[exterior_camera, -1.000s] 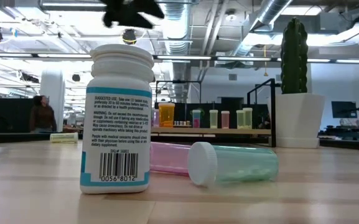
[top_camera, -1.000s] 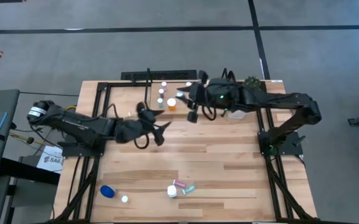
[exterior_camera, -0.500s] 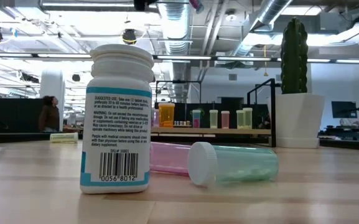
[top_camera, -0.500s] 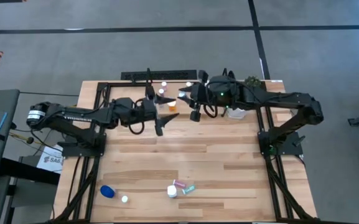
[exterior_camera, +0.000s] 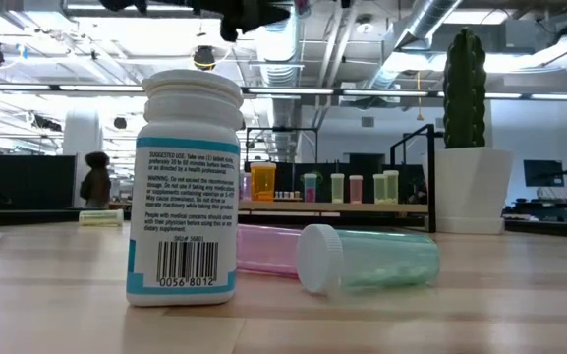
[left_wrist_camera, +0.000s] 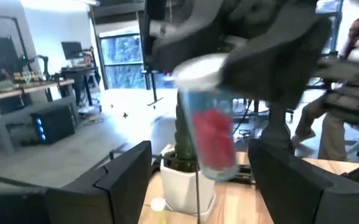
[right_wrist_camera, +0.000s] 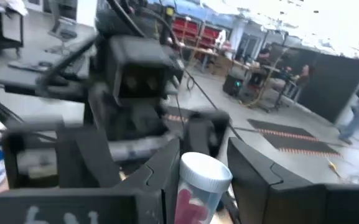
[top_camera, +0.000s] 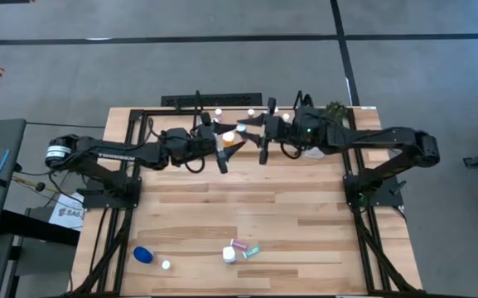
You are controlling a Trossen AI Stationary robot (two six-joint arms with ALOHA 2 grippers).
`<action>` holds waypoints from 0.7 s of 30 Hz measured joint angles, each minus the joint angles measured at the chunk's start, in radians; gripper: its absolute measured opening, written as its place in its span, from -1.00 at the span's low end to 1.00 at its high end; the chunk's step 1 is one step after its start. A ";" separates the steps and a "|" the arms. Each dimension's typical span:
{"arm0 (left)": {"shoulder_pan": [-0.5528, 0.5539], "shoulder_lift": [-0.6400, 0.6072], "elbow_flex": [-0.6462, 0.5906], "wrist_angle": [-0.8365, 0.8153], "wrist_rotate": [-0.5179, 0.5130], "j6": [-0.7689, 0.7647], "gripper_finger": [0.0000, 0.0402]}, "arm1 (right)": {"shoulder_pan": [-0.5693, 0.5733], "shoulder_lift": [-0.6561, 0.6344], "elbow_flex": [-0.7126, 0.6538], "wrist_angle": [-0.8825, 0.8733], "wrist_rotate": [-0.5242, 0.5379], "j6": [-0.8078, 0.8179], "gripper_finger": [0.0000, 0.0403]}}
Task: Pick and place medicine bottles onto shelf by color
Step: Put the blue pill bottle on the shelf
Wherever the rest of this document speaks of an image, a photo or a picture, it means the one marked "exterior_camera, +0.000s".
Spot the black partition wall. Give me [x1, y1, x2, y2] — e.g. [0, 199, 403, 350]
[0, 153, 78, 212]

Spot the dark computer monitor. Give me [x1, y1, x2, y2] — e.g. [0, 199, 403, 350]
[523, 158, 566, 188]

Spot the wooden shelf black frame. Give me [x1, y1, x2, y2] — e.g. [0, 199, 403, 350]
[237, 123, 437, 234]

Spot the yellow hanging pendant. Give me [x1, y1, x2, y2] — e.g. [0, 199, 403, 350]
[414, 71, 425, 123]

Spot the green cactus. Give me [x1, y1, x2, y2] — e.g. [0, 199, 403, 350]
[441, 27, 488, 150]

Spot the silver ribbed air duct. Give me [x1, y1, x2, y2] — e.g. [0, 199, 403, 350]
[251, 0, 309, 163]

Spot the green pill vial white cap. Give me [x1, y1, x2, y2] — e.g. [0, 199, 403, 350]
[296, 223, 442, 296]

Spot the black rectangular metal frame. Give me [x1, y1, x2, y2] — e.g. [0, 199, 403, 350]
[245, 126, 320, 164]

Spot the blue vial with pink pills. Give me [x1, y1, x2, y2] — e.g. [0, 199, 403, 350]
[303, 172, 318, 204]

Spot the white plant pot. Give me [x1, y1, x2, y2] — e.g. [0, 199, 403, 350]
[434, 146, 515, 235]

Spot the large orange pill vial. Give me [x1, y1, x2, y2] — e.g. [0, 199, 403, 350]
[250, 161, 278, 203]

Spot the large white medicine bottle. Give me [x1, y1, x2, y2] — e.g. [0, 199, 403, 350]
[125, 68, 245, 308]

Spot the black aluminium table frame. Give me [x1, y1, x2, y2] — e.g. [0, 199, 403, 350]
[0, 208, 567, 241]

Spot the silver smooth air duct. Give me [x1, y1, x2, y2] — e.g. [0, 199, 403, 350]
[361, 0, 464, 92]

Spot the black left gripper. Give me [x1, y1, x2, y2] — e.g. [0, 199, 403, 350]
[98, 0, 292, 43]

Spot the ceiling light strip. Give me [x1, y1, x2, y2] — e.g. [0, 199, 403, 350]
[246, 87, 445, 98]

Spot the white column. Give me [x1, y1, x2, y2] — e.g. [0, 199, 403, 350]
[63, 108, 104, 210]

